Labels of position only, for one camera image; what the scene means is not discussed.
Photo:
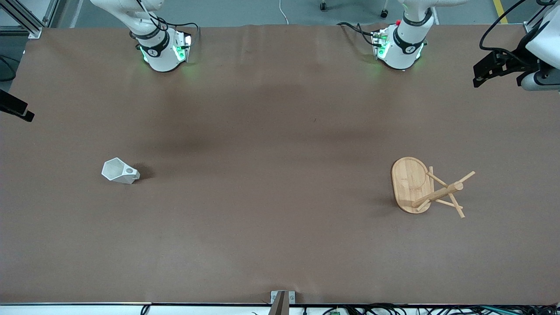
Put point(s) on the white faceted cup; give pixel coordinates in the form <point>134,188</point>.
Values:
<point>114,170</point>

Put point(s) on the brown table cover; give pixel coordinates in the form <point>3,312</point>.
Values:
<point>280,197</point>

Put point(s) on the wooden cup rack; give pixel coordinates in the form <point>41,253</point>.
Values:
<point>409,183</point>

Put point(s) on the grey metal bracket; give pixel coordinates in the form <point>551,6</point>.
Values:
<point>291,297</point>

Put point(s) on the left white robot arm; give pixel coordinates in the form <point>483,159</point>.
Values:
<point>404,52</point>

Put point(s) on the dark metal post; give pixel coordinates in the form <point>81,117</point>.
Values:
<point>278,306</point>

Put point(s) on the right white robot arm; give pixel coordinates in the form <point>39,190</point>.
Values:
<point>157,57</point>

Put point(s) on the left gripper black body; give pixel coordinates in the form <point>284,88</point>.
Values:
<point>519,62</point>

